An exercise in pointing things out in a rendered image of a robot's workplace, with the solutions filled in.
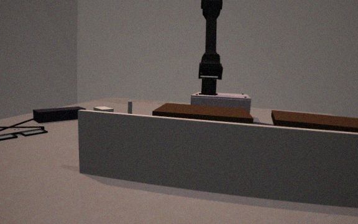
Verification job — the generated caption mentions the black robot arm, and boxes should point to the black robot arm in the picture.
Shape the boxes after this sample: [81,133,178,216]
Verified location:
[198,0,223,95]

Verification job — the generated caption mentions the black glasses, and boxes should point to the black glasses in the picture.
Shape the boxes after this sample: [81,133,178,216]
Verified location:
[0,119,48,141]

